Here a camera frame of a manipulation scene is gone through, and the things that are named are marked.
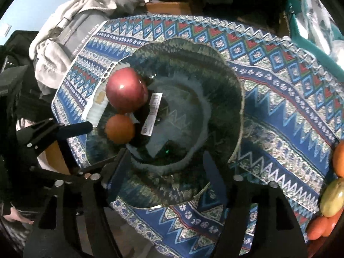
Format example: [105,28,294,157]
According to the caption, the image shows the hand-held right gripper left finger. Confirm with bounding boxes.
[23,148,132,258]

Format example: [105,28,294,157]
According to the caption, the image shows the grey printed bag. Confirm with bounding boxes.
[58,13,111,60]

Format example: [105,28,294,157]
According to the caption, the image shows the teal plastic crate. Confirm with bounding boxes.
[285,0,344,72]

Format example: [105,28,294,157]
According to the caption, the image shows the orange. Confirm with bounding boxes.
[332,140,344,178]

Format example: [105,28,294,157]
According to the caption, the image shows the white barcode label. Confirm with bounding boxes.
[141,93,163,135]

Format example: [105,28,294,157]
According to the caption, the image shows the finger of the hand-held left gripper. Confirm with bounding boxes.
[15,118,94,151]
[28,157,119,184]

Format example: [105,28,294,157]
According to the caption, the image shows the small red apple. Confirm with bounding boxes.
[307,212,342,241]

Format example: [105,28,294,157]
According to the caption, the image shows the blue patterned tablecloth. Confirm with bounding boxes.
[51,13,344,258]

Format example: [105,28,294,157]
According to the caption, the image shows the white plastic bag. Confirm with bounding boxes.
[298,0,344,62]

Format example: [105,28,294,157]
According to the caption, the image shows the large red apple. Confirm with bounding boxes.
[105,68,149,112]

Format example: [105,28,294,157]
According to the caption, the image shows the dark glass plate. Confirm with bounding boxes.
[84,38,246,210]

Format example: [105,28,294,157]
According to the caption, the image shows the green-yellow mango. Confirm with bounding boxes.
[319,178,344,218]

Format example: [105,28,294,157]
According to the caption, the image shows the person's left hand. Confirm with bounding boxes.
[2,207,34,225]

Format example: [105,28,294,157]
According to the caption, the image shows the small tangerine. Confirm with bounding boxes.
[105,114,135,144]

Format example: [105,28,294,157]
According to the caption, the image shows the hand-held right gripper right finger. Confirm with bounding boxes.
[203,150,308,258]

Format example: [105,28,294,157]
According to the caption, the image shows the grey and white clothes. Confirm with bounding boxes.
[34,0,146,92]

